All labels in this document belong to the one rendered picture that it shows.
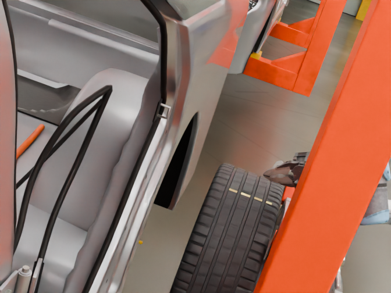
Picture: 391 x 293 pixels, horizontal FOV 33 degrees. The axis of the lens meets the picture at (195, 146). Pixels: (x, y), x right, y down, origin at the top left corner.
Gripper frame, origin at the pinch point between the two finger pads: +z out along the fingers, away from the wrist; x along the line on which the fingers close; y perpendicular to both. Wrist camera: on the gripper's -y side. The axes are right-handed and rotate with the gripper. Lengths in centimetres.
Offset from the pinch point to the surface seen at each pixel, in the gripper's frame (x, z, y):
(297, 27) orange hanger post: -156, 83, 542
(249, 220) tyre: -8.8, 5.2, -10.9
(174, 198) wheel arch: -35, 52, 41
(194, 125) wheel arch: 0, 35, 38
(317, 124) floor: -224, 59, 434
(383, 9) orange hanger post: 61, -42, -32
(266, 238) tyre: -13.4, 0.2, -14.5
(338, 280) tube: -35.6, -18.4, -8.8
